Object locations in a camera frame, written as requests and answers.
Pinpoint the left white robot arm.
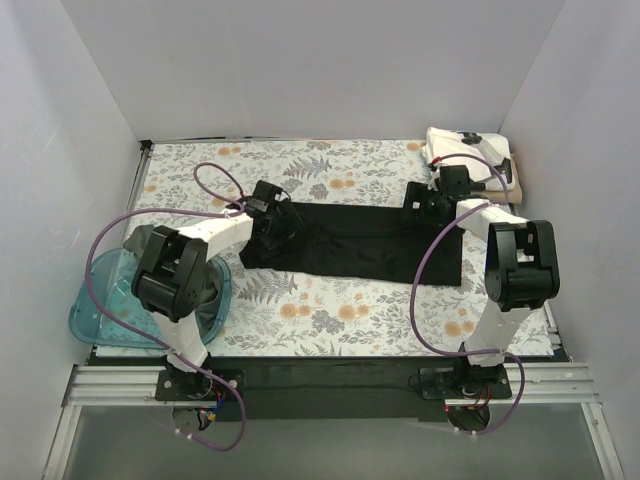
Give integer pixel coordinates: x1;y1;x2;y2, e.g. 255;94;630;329
131;181;306;400

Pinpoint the aluminium rail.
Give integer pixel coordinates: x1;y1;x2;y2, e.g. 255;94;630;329
43;357;624;479

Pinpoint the floral table cloth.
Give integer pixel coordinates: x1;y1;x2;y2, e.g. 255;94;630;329
132;140;487;356

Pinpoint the teal plastic basket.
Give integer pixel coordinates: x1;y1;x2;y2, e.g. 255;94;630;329
69;248;232;350

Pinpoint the white printed folded t shirt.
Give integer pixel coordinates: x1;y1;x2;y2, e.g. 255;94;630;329
422;127;516;191

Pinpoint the black t shirt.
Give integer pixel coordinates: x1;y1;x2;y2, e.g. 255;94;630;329
240;202;441;284

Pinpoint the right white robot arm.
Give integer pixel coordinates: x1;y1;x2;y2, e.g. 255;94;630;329
403;165;560;401

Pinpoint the grey t shirt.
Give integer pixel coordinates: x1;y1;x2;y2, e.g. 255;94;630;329
124;225;221;325

